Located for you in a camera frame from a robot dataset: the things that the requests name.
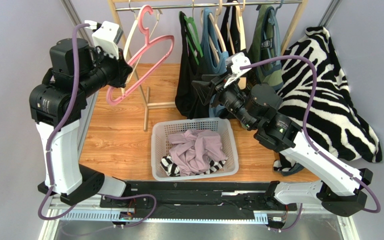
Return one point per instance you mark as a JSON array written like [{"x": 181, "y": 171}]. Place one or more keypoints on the blue tank top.
[{"x": 215, "y": 63}]

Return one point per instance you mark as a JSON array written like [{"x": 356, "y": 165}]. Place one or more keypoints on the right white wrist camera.
[{"x": 233, "y": 65}]

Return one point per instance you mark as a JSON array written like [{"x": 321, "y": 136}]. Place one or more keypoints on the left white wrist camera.
[{"x": 107, "y": 36}]

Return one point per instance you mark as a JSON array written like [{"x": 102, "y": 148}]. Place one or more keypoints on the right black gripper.
[{"x": 212, "y": 89}]

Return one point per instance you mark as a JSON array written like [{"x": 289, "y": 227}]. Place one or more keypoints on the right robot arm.
[{"x": 340, "y": 188}]

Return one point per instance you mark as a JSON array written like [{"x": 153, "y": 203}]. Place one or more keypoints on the lilac tank top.
[{"x": 193, "y": 149}]

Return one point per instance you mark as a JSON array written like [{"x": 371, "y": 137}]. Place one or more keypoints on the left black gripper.
[{"x": 122, "y": 69}]

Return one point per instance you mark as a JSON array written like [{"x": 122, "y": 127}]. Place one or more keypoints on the black white striped tank top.
[{"x": 173, "y": 170}]

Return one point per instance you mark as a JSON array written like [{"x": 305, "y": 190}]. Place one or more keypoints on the wooden clothes rack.
[{"x": 145, "y": 94}]

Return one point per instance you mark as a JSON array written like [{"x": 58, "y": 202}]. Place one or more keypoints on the light wooden hanger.
[{"x": 242, "y": 39}]

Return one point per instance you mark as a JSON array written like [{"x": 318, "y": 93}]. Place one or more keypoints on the zebra print blanket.
[{"x": 330, "y": 117}]

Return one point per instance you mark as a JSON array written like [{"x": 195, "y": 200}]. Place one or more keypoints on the teal plastic hanger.
[{"x": 268, "y": 41}]

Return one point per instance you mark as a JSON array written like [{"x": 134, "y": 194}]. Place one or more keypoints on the green plastic hanger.
[{"x": 193, "y": 40}]

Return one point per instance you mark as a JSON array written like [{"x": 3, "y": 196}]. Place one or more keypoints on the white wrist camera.
[
  {"x": 233, "y": 65},
  {"x": 107, "y": 36}
]

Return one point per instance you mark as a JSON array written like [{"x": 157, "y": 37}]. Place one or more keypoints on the white plastic basket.
[{"x": 160, "y": 146}]

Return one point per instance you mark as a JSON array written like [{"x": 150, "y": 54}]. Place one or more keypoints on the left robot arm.
[{"x": 58, "y": 126}]

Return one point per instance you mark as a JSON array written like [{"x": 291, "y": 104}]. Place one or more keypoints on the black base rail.
[{"x": 197, "y": 200}]

